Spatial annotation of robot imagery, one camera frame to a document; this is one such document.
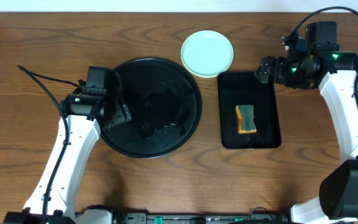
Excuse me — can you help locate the mint plate with red stain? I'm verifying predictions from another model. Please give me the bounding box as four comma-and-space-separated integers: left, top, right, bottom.
181, 30, 234, 66

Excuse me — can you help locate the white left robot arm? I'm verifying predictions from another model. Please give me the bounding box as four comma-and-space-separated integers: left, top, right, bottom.
4, 93, 131, 223

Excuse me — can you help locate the orange green scrub sponge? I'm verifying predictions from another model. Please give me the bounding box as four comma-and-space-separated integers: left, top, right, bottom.
236, 105, 257, 134

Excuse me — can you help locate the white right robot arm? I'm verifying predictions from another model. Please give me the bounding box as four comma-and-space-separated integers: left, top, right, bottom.
254, 51, 358, 223

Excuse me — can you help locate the round black tray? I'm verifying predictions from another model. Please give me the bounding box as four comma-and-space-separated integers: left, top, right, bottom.
101, 58, 202, 158

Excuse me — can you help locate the plain mint green plate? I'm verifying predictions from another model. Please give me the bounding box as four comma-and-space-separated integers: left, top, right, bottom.
183, 63, 231, 78

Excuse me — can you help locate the black rectangular tray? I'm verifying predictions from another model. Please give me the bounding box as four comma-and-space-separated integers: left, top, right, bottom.
218, 72, 282, 149

